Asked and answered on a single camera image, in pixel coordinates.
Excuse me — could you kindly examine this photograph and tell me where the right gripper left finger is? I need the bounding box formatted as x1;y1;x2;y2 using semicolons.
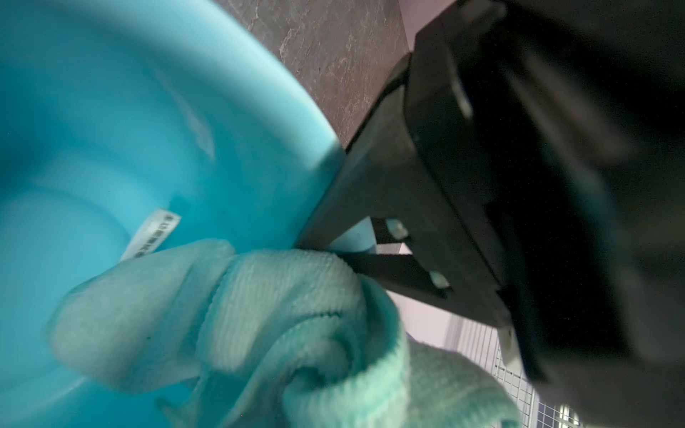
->
296;55;512;328

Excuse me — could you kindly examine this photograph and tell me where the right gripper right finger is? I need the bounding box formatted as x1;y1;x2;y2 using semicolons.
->
405;1;684;427

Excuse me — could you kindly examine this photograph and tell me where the light green microfiber cloth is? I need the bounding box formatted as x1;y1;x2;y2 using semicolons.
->
46;240;520;427

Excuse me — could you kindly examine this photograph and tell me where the teal plastic bucket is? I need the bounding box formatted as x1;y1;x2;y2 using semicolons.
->
0;0;378;428

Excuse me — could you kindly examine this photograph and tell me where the long white wire shelf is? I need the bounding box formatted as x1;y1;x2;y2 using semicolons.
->
446;316;584;428

